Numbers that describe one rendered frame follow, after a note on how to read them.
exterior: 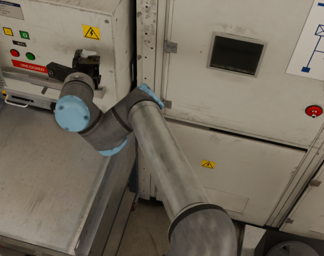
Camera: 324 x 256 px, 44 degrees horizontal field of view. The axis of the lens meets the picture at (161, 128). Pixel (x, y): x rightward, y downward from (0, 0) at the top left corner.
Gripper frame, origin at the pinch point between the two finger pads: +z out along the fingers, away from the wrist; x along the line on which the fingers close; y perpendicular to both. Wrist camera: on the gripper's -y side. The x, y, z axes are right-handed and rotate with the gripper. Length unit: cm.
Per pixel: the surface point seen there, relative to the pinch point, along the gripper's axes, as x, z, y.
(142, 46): -2.8, 11.1, 20.1
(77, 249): -47, -43, 0
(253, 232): -57, -29, 62
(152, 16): 10.7, 6.5, 23.3
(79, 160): -41.0, -7.8, -3.3
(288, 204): -89, 13, 94
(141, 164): -79, 31, 20
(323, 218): -93, 8, 111
